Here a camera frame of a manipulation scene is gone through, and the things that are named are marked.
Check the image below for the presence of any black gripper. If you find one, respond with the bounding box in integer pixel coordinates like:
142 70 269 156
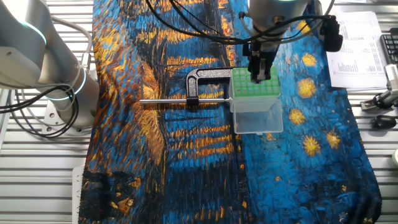
242 40 279 84

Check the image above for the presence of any silver robot mounting plate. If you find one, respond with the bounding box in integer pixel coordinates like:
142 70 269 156
42 99 94 138

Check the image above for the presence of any white printed paper sheet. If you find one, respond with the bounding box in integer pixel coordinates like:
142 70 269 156
320 11 389 92

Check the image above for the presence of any black computer keyboard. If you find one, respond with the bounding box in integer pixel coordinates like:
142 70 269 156
379 27 398 65

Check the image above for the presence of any black C-clamp with steel screw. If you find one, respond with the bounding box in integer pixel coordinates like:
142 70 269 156
139 67 234 106

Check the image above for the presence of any silver camera with cable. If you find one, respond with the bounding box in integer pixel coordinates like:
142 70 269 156
384 63 398 91

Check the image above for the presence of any black robot base cable bundle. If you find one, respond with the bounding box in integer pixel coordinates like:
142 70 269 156
0 83 80 139

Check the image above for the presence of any blue and orange painted cloth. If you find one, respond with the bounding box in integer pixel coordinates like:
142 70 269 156
77 0 383 224

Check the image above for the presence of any translucent box with green rack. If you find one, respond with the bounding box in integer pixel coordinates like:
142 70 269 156
229 66 284 135

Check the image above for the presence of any black cable connector plug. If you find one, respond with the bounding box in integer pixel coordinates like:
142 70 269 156
319 14 345 53

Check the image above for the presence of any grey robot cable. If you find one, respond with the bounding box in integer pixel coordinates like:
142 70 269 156
51 15 94 74

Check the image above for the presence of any black computer mouse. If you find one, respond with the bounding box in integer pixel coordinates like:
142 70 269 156
371 114 398 130

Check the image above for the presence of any black gripper cable bundle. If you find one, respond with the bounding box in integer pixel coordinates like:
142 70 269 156
145 0 335 46

